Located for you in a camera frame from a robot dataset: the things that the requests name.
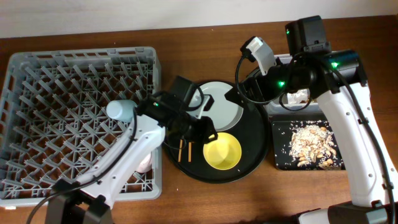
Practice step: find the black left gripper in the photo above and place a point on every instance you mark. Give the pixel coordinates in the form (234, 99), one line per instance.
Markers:
(200, 131)

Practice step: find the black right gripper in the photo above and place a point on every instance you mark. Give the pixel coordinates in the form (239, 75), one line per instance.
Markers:
(252, 88)

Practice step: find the yellow plastic bowl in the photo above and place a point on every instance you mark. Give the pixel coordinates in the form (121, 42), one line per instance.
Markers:
(224, 153)

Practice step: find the pink plastic cup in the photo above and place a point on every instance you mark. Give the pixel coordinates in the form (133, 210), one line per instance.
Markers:
(145, 165)

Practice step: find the light blue plastic cup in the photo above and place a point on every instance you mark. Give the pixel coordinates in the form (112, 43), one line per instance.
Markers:
(121, 110)

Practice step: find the white paper napkin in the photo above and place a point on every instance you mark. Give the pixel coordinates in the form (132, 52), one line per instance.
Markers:
(301, 96)

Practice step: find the peanut shells and rice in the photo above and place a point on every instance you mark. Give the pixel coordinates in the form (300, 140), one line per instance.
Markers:
(311, 145)

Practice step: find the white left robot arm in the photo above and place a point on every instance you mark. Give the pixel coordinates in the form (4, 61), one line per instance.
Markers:
(177, 112)

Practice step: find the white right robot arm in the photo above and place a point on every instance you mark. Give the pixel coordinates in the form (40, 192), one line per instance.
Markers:
(339, 84)

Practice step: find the grey dishwasher rack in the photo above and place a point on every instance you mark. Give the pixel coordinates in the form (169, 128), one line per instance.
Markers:
(53, 114)

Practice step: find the pale grey round plate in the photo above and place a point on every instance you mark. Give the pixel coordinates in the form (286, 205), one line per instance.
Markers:
(223, 113)

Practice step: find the round black tray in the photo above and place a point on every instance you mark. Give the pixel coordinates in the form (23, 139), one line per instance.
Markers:
(253, 133)

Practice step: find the black rectangular tray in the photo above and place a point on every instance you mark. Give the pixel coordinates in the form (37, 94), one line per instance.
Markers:
(280, 132)

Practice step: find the clear plastic bin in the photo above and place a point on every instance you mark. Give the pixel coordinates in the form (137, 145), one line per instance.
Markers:
(274, 108)

